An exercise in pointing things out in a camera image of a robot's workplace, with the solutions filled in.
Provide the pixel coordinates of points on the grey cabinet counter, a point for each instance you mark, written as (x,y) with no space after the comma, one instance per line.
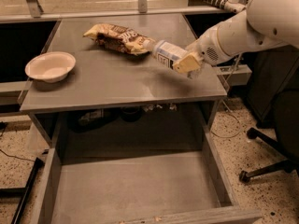
(104,78)

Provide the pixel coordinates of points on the white power strip with cable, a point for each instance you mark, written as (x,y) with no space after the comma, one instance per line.
(233,6)

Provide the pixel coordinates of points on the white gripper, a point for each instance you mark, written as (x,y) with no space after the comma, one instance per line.
(207,48)

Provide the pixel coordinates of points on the blue plastic bottle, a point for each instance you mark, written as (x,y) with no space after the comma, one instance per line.
(164,52)

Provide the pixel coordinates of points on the open grey top drawer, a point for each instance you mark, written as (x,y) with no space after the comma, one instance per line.
(137,173)

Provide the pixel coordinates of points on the white paper bowl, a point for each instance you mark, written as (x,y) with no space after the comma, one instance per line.
(50,67)

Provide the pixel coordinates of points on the black metal frame on floor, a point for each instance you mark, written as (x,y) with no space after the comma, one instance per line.
(22,193)

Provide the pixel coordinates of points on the yellow brown chip bag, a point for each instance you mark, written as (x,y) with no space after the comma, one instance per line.
(117,38)

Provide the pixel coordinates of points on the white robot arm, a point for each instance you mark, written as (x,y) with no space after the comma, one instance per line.
(261,25)

